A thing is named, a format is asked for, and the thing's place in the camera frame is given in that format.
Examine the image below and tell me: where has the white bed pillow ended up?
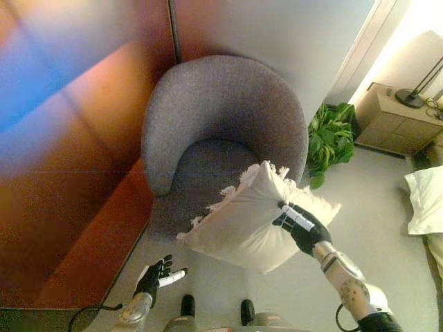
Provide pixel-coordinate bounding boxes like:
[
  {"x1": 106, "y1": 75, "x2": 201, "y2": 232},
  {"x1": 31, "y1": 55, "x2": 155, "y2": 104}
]
[{"x1": 404, "y1": 165, "x2": 443, "y2": 237}]

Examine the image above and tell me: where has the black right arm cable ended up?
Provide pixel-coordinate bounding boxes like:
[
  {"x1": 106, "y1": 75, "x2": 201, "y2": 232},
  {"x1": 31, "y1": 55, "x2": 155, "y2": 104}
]
[{"x1": 334, "y1": 302, "x2": 361, "y2": 332}]

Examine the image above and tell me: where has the silver left robot leg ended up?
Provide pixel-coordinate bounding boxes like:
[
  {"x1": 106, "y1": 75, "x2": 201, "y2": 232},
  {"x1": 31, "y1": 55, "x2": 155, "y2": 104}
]
[{"x1": 163, "y1": 313, "x2": 195, "y2": 332}]

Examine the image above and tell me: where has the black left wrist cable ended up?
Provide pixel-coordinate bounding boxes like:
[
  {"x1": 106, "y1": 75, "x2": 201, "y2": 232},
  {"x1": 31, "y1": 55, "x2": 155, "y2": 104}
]
[{"x1": 67, "y1": 303, "x2": 125, "y2": 332}]

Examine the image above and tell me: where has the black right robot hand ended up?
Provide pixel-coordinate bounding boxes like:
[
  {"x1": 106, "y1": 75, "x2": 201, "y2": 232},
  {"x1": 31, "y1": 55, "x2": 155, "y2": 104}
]
[{"x1": 271, "y1": 203, "x2": 333, "y2": 256}]

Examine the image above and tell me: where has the grey fabric tub armchair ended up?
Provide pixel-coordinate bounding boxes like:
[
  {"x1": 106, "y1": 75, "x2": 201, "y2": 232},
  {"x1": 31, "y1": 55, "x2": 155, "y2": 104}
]
[{"x1": 141, "y1": 54, "x2": 309, "y2": 243}]

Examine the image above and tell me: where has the green leafy houseplant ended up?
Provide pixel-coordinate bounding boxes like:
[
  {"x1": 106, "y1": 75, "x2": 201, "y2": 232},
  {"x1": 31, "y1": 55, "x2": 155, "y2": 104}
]
[{"x1": 307, "y1": 102, "x2": 356, "y2": 190}]

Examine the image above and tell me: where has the black right robot foot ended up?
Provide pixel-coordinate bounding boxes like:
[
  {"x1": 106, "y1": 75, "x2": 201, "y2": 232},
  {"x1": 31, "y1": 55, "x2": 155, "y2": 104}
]
[{"x1": 240, "y1": 299, "x2": 256, "y2": 327}]

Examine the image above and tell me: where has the black robot foot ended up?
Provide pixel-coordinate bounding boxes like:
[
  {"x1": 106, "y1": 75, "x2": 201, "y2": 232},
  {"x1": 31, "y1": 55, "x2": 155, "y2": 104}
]
[
  {"x1": 240, "y1": 299, "x2": 256, "y2": 327},
  {"x1": 180, "y1": 294, "x2": 197, "y2": 317}
]

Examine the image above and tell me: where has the beige bed blanket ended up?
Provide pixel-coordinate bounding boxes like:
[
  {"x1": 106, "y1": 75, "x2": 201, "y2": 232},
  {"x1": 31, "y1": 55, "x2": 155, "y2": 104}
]
[{"x1": 422, "y1": 232, "x2": 443, "y2": 332}]

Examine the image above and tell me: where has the beige nightstand cabinet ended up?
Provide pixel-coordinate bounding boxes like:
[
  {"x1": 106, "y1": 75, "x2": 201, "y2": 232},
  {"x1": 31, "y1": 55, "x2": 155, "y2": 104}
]
[{"x1": 354, "y1": 82, "x2": 443, "y2": 157}]

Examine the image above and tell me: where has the black left robot foot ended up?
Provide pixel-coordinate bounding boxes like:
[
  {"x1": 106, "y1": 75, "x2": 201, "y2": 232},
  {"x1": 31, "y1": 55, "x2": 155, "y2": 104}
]
[{"x1": 180, "y1": 294, "x2": 197, "y2": 317}]

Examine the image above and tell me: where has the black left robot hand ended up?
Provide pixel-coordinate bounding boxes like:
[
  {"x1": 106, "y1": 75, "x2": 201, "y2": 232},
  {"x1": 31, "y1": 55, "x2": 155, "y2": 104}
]
[{"x1": 133, "y1": 254, "x2": 190, "y2": 302}]

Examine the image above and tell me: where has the lamp with round base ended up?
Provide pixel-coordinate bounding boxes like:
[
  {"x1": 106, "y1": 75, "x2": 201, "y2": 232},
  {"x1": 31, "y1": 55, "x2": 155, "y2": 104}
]
[{"x1": 395, "y1": 57, "x2": 443, "y2": 109}]

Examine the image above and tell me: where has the white fringed throw pillow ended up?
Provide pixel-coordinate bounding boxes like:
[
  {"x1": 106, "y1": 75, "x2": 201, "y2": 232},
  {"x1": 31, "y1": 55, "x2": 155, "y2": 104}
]
[{"x1": 176, "y1": 160, "x2": 343, "y2": 276}]

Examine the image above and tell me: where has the thin dark cable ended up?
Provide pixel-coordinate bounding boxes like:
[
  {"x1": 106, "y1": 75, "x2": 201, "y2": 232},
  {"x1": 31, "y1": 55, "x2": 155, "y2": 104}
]
[{"x1": 424, "y1": 96, "x2": 443, "y2": 120}]

